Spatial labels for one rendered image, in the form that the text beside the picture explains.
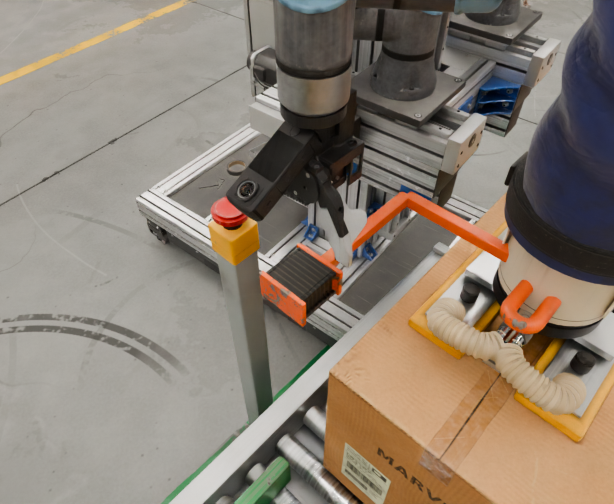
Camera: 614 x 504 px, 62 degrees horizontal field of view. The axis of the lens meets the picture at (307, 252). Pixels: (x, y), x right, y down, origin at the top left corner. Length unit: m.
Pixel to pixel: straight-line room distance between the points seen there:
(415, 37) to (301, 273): 0.63
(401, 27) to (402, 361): 0.68
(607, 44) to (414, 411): 0.52
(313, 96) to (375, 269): 1.45
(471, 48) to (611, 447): 1.17
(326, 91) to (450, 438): 0.51
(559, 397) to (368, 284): 1.19
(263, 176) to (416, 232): 1.57
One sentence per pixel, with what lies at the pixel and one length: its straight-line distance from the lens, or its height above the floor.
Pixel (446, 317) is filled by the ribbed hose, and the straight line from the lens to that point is 0.79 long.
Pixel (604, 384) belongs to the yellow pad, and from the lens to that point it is 0.89.
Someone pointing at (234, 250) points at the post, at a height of 0.97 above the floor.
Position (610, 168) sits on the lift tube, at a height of 1.32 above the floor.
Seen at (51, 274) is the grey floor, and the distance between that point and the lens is 2.42.
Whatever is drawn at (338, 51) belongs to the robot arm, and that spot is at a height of 1.43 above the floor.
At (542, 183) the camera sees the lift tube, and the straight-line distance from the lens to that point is 0.68.
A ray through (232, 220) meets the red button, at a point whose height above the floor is 1.03.
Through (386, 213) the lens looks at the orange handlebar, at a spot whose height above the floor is 1.09.
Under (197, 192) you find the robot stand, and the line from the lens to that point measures 2.26.
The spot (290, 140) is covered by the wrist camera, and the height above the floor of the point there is 1.33.
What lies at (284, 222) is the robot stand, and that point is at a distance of 2.08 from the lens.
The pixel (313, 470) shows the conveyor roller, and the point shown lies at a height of 0.55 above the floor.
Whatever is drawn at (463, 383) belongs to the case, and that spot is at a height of 0.95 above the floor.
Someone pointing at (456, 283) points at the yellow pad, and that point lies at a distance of 0.91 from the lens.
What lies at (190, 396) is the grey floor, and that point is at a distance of 1.90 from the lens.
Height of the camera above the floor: 1.65
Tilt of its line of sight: 47 degrees down
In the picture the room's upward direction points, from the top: straight up
